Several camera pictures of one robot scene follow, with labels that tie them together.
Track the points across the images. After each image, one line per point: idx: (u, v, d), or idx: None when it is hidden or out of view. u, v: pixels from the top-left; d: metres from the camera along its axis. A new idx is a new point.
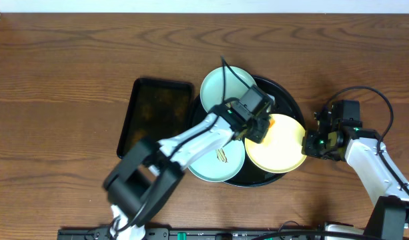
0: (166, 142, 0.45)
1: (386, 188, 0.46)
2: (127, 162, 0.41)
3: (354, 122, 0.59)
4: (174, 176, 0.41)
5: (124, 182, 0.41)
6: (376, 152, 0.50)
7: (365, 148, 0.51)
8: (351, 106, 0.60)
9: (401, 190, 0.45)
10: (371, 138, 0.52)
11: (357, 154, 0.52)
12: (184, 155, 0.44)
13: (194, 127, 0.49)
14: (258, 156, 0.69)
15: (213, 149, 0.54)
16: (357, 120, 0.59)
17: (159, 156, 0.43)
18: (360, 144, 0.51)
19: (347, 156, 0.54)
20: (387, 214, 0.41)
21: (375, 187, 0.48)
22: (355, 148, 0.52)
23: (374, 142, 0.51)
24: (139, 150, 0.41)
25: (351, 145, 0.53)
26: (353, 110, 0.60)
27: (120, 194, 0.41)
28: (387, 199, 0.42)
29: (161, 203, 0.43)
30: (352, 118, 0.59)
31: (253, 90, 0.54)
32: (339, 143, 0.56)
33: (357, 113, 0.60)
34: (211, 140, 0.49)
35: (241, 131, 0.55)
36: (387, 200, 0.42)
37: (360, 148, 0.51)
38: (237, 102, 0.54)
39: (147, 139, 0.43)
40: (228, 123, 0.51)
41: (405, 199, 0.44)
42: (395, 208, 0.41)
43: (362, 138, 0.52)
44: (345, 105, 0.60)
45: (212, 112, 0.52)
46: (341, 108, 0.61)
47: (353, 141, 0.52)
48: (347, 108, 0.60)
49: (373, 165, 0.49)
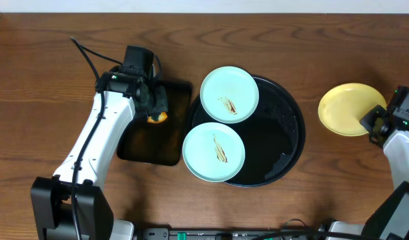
0: (64, 169, 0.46)
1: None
2: (41, 213, 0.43)
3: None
4: (89, 196, 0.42)
5: (55, 225, 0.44)
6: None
7: (407, 140, 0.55)
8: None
9: None
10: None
11: (397, 143, 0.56)
12: (86, 164, 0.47)
13: (87, 124, 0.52)
14: (332, 112, 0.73)
15: (124, 128, 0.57)
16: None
17: (67, 184, 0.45)
18: (404, 135, 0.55)
19: (387, 143, 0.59)
20: (406, 199, 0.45)
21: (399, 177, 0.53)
22: (397, 137, 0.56)
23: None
24: (41, 198, 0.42)
25: (393, 134, 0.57)
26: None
27: (61, 235, 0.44)
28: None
29: (105, 214, 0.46)
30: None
31: (130, 50, 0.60)
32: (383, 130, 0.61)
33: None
34: (110, 124, 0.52)
35: (143, 90, 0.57)
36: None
37: (403, 139, 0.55)
38: (123, 67, 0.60)
39: (39, 182, 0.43)
40: (121, 92, 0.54)
41: None
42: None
43: (407, 132, 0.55)
44: None
45: (98, 92, 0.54)
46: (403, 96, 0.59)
47: (397, 132, 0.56)
48: None
49: None
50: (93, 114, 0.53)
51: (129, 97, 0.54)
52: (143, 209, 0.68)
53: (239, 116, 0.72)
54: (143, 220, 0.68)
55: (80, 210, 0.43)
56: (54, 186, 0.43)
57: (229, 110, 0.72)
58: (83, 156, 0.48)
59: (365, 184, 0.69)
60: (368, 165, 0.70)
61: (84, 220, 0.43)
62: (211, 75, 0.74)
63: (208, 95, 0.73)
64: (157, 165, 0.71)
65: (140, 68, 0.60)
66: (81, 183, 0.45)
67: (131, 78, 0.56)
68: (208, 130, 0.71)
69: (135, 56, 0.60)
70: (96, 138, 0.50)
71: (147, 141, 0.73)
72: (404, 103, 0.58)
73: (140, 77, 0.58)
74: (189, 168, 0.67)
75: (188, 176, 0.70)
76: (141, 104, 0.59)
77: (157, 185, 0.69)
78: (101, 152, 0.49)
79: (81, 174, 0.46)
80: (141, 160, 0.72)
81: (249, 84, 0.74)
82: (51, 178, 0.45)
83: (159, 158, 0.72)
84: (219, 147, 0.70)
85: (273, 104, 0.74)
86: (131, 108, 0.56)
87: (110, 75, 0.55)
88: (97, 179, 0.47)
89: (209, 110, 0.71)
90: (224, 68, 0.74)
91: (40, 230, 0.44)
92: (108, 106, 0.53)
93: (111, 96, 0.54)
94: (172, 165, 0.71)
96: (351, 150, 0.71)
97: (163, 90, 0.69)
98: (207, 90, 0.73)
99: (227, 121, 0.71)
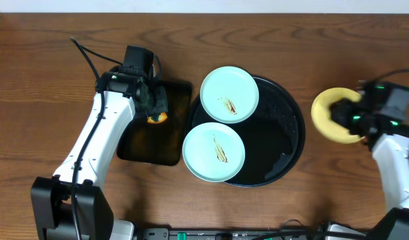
0: (64, 169, 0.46)
1: (405, 198, 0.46)
2: (41, 213, 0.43)
3: (398, 113, 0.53)
4: (89, 196, 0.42)
5: (55, 225, 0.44)
6: (407, 156, 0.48)
7: (396, 148, 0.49)
8: (401, 94, 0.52)
9: None
10: (407, 138, 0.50)
11: (387, 150, 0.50)
12: (86, 164, 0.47)
13: (87, 123, 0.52)
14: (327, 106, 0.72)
15: (124, 128, 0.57)
16: (401, 108, 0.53)
17: (67, 184, 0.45)
18: (393, 142, 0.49)
19: (375, 148, 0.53)
20: (397, 226, 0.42)
21: (392, 193, 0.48)
22: (387, 145, 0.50)
23: (407, 144, 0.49)
24: (41, 198, 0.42)
25: (381, 140, 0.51)
26: (399, 99, 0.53)
27: (62, 235, 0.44)
28: (404, 212, 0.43)
29: (105, 214, 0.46)
30: (397, 108, 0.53)
31: (131, 50, 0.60)
32: (370, 133, 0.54)
33: (403, 102, 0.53)
34: (110, 123, 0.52)
35: (143, 91, 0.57)
36: (403, 213, 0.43)
37: (392, 148, 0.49)
38: (123, 67, 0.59)
39: (39, 182, 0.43)
40: (121, 92, 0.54)
41: None
42: (408, 223, 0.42)
43: (397, 135, 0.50)
44: (393, 93, 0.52)
45: (98, 92, 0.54)
46: (387, 93, 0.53)
47: (386, 137, 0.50)
48: (396, 94, 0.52)
49: (399, 170, 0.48)
50: (93, 114, 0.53)
51: (129, 97, 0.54)
52: (143, 209, 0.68)
53: (239, 116, 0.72)
54: (143, 220, 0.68)
55: (80, 210, 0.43)
56: (54, 186, 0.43)
57: (229, 110, 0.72)
58: (83, 156, 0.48)
59: (365, 184, 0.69)
60: (367, 165, 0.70)
61: (84, 220, 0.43)
62: (211, 75, 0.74)
63: (208, 96, 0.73)
64: (157, 165, 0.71)
65: (140, 68, 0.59)
66: (81, 183, 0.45)
67: (131, 78, 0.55)
68: (208, 130, 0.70)
69: (135, 56, 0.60)
70: (96, 138, 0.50)
71: (147, 141, 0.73)
72: (391, 101, 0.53)
73: (140, 77, 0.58)
74: (189, 167, 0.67)
75: (188, 176, 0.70)
76: (141, 104, 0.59)
77: (157, 185, 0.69)
78: (101, 152, 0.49)
79: (81, 174, 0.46)
80: (141, 160, 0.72)
81: (249, 84, 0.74)
82: (51, 178, 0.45)
83: (159, 158, 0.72)
84: (219, 147, 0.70)
85: (273, 104, 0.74)
86: (131, 109, 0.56)
87: (110, 75, 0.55)
88: (97, 179, 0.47)
89: (209, 110, 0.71)
90: (224, 68, 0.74)
91: (40, 230, 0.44)
92: (109, 106, 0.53)
93: (111, 96, 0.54)
94: (171, 165, 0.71)
96: (351, 150, 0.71)
97: (163, 90, 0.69)
98: (207, 90, 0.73)
99: (227, 121, 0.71)
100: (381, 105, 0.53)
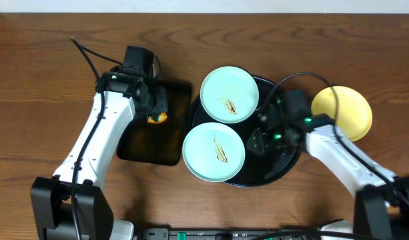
0: (63, 169, 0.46)
1: (357, 176, 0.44)
2: (41, 212, 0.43)
3: (303, 112, 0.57)
4: (89, 196, 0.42)
5: (55, 224, 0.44)
6: (336, 140, 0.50)
7: (324, 138, 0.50)
8: (295, 98, 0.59)
9: (372, 175, 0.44)
10: (326, 126, 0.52)
11: (319, 146, 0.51)
12: (86, 165, 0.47)
13: (87, 123, 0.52)
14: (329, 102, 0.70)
15: (124, 128, 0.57)
16: (303, 107, 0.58)
17: (67, 184, 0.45)
18: (317, 136, 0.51)
19: (311, 149, 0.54)
20: (367, 208, 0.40)
21: (345, 181, 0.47)
22: (314, 142, 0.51)
23: (330, 131, 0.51)
24: (41, 198, 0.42)
25: (309, 139, 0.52)
26: (297, 101, 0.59)
27: (62, 235, 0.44)
28: (365, 191, 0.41)
29: (105, 214, 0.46)
30: (301, 108, 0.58)
31: (131, 50, 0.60)
32: (297, 139, 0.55)
33: (301, 102, 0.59)
34: (110, 123, 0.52)
35: (143, 90, 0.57)
36: (364, 192, 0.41)
37: (320, 140, 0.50)
38: (123, 66, 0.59)
39: (40, 182, 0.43)
40: (121, 92, 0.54)
41: (379, 184, 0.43)
42: (373, 199, 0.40)
43: (317, 128, 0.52)
44: (288, 98, 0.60)
45: (98, 92, 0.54)
46: (286, 100, 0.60)
47: (309, 134, 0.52)
48: (291, 98, 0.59)
49: (337, 155, 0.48)
50: (93, 114, 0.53)
51: (129, 97, 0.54)
52: (143, 209, 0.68)
53: (239, 116, 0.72)
54: (143, 220, 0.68)
55: (80, 210, 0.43)
56: (54, 186, 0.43)
57: (229, 110, 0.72)
58: (83, 156, 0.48)
59: None
60: None
61: (84, 220, 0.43)
62: (211, 75, 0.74)
63: (208, 96, 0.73)
64: (157, 165, 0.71)
65: (140, 68, 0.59)
66: (81, 183, 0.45)
67: (131, 78, 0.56)
68: (208, 130, 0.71)
69: (135, 56, 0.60)
70: (96, 138, 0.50)
71: (147, 141, 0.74)
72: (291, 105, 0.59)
73: (140, 77, 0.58)
74: (188, 166, 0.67)
75: (188, 176, 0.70)
76: (141, 104, 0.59)
77: (157, 185, 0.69)
78: (101, 152, 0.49)
79: (81, 174, 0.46)
80: (141, 160, 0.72)
81: (249, 84, 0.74)
82: (51, 178, 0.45)
83: (159, 158, 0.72)
84: (219, 147, 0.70)
85: None
86: (131, 108, 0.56)
87: (109, 75, 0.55)
88: (97, 179, 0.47)
89: (209, 110, 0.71)
90: (225, 68, 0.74)
91: (40, 229, 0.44)
92: (109, 106, 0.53)
93: (111, 96, 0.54)
94: (171, 165, 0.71)
96: None
97: (163, 90, 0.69)
98: (207, 90, 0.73)
99: (227, 121, 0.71)
100: (288, 113, 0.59)
